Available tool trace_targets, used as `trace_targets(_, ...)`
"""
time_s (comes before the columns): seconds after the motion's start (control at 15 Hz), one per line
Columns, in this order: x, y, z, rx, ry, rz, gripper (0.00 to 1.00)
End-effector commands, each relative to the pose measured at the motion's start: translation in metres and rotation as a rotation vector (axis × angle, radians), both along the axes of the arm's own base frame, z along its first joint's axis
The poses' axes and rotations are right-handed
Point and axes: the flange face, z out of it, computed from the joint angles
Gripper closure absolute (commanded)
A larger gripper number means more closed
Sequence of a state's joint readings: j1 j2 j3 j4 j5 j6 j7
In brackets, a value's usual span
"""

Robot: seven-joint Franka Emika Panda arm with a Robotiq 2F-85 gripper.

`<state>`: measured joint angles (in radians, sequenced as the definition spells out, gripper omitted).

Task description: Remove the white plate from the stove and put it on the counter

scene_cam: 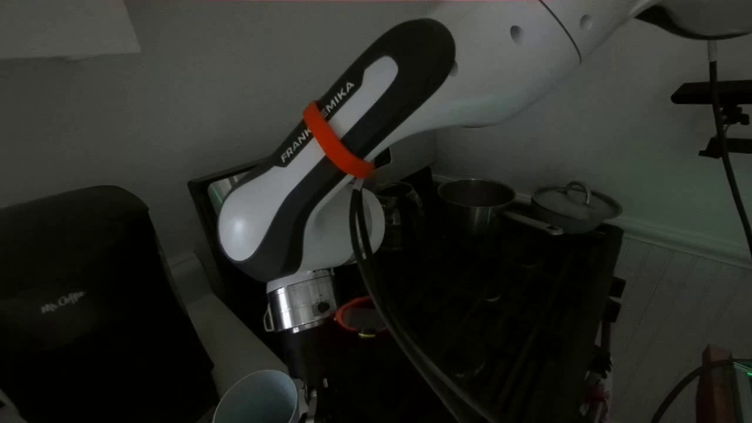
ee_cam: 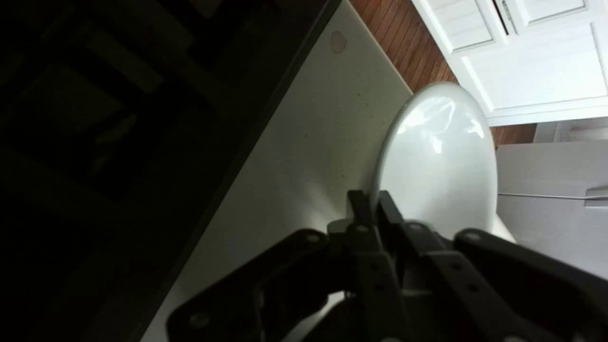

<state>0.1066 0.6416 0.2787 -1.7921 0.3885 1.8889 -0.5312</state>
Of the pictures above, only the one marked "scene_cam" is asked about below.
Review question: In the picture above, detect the black coffee maker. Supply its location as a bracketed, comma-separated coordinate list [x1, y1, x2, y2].
[0, 186, 215, 423]

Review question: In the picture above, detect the pale green mug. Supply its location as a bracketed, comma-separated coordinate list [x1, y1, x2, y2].
[211, 370, 298, 423]

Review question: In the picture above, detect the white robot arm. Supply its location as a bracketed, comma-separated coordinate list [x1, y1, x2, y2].
[218, 0, 752, 285]

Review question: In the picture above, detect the steel saucepan with handle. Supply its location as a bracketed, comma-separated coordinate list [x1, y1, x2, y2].
[438, 179, 561, 236]

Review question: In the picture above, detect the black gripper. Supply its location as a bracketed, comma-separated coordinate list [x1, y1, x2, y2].
[282, 325, 349, 423]

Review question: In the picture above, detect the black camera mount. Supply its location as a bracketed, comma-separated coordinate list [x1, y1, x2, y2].
[669, 79, 752, 157]

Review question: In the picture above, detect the steel pot lid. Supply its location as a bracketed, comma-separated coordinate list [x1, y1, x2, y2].
[532, 181, 620, 236]

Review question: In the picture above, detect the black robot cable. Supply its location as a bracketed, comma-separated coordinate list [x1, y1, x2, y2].
[348, 183, 473, 423]

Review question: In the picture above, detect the black gas stove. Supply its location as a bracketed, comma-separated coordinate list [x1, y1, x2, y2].
[215, 169, 623, 423]

